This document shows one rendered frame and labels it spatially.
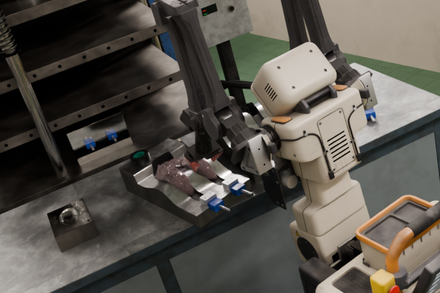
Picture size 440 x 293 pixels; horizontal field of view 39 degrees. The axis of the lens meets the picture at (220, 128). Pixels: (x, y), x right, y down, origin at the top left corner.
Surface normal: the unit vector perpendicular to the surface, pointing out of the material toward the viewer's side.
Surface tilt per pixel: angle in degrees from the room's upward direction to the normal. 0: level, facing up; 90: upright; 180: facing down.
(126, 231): 0
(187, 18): 81
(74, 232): 90
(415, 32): 90
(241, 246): 90
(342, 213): 82
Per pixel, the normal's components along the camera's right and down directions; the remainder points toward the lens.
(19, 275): -0.25, -0.87
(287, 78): 0.23, -0.40
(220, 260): 0.39, 0.32
